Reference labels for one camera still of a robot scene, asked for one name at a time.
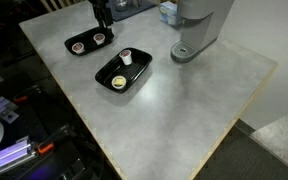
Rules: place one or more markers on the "black plastic tray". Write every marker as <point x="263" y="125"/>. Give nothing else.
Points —
<point x="134" y="70"/>
<point x="89" y="45"/>

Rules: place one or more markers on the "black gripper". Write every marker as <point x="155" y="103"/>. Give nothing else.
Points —
<point x="99" y="6"/>

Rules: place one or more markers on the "red lid coffee pod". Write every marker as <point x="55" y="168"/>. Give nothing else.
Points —
<point x="126" y="57"/>
<point x="78" y="47"/>
<point x="99" y="38"/>

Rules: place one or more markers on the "light blue tissue box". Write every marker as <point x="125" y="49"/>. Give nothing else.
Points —
<point x="169" y="13"/>

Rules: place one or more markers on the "speckled grey countertop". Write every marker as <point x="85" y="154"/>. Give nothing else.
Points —
<point x="284" y="140"/>

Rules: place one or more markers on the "grey coffee machine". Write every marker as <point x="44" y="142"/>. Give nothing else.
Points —
<point x="197" y="26"/>

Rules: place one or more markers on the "short glass jar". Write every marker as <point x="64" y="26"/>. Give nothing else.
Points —
<point x="121" y="4"/>

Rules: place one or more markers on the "wooden chair back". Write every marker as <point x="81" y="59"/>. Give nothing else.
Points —
<point x="60" y="3"/>

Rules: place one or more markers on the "yellow lid coffee pod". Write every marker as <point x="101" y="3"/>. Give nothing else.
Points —
<point x="119" y="82"/>

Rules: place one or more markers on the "silver metal holder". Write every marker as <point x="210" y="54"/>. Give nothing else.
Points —
<point x="134" y="2"/>

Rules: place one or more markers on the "dark blue cloth mat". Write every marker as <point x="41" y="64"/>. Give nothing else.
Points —
<point x="130" y="13"/>

